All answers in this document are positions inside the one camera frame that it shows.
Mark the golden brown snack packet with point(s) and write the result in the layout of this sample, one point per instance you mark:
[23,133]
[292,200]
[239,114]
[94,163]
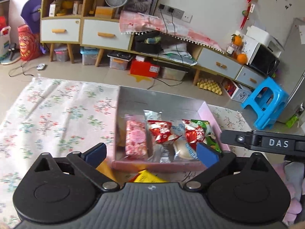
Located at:
[105,168]

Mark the yellow egg tray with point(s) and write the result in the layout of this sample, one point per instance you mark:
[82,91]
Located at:
[209,84]

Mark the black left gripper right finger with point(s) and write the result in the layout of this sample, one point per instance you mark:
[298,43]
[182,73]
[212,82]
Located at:
[219,164]

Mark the wooden white drawer cabinet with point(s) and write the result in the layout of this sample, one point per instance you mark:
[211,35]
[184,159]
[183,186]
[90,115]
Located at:
[104,34]

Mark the green cracker bag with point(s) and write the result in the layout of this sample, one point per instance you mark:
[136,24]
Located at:
[210,138]

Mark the clear storage bin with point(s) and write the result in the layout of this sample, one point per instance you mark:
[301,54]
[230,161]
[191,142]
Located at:
[89,55]

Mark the red lantern bag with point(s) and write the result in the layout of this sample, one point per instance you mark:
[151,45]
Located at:
[29,43]

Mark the red box under cabinet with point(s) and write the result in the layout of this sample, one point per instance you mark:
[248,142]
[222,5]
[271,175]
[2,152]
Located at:
[144,68]

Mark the black microwave oven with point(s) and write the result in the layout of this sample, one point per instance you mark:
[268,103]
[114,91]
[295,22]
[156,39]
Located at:
[259,57]

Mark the yellow snack bag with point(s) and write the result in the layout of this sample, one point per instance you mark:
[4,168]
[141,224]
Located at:
[147,177]

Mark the pink cardboard box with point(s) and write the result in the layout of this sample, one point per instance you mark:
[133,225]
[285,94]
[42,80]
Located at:
[131,105]

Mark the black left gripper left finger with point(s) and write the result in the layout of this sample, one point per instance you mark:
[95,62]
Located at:
[87,162]

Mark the pink lace cloth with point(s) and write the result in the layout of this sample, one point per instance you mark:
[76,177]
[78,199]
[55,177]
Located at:
[131,22]

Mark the blue plastic stool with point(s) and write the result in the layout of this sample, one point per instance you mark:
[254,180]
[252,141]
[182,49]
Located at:
[268,101]

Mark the orange fruit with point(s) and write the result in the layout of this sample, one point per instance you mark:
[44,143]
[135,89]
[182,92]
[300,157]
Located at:
[242,58]

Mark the red heart snack bag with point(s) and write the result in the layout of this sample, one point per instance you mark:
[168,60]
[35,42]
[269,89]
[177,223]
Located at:
[161,131]

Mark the blue white packet in box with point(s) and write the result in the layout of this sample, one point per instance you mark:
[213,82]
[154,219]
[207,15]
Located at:
[183,151]

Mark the pink peach oolong snack pack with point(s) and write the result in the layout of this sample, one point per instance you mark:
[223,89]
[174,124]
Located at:
[136,147]

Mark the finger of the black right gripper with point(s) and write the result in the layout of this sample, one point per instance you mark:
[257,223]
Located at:
[260,141]

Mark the floral tablecloth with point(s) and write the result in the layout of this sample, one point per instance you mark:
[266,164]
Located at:
[62,116]

